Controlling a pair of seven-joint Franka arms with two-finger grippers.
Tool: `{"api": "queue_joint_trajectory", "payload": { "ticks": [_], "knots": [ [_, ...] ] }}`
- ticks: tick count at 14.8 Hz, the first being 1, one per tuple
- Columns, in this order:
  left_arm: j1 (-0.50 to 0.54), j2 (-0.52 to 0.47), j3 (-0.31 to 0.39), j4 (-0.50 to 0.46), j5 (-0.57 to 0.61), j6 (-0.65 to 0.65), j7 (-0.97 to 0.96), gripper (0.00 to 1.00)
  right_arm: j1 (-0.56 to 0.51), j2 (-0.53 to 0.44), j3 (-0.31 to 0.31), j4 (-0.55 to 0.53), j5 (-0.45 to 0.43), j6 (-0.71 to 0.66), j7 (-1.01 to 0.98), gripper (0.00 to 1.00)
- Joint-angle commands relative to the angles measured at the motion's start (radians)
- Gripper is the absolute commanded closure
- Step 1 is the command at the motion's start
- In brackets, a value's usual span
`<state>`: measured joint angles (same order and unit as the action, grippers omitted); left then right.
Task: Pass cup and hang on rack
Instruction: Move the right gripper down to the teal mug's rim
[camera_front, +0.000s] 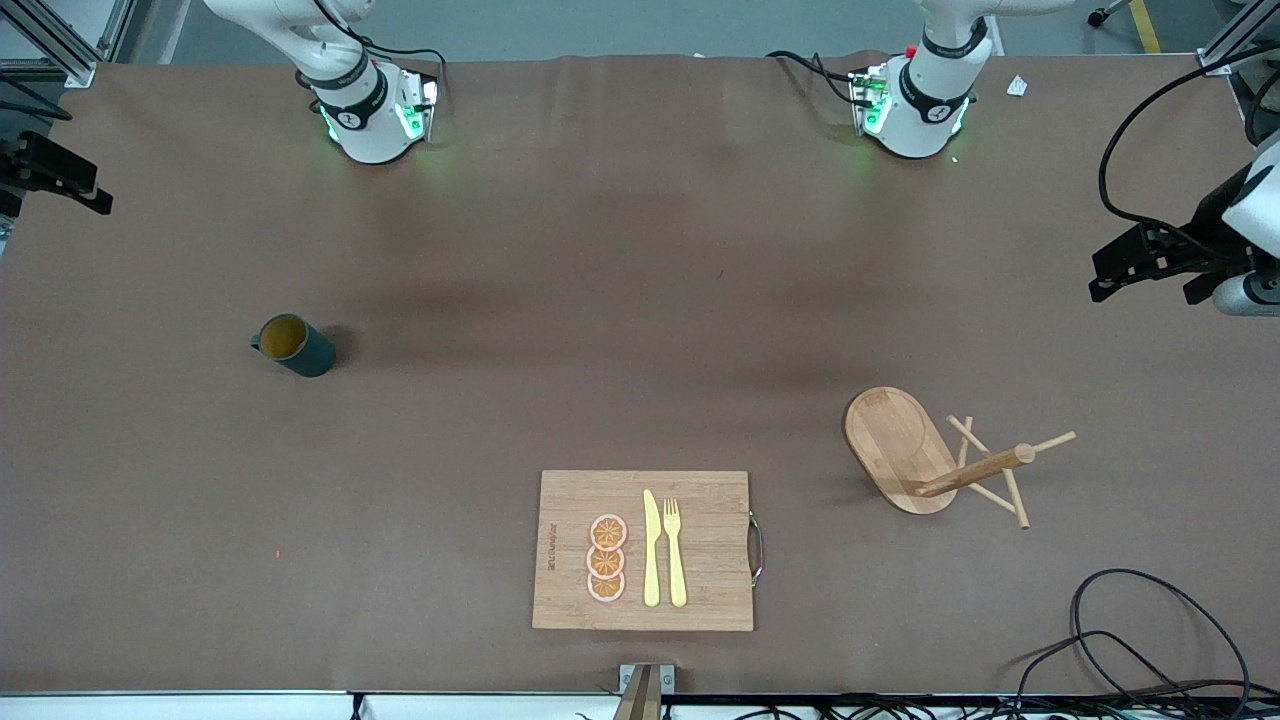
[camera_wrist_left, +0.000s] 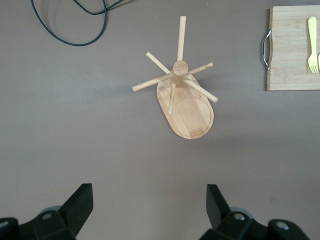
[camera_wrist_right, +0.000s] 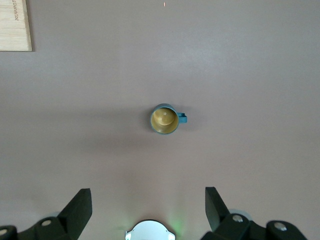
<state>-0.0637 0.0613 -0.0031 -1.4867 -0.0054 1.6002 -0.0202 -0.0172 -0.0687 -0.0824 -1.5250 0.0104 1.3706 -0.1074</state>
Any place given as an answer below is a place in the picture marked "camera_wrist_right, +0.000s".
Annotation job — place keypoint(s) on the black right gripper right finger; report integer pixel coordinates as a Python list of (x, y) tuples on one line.
[(225, 227)]

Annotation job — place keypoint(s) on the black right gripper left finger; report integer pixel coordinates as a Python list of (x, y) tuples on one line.
[(62, 225)]

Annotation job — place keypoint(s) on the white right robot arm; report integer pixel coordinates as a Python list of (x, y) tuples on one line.
[(150, 232)]

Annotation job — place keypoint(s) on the brown table cover mat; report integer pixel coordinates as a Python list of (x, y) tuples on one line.
[(160, 62)]

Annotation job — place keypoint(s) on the bamboo cutting board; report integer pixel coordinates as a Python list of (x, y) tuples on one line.
[(12, 25)]

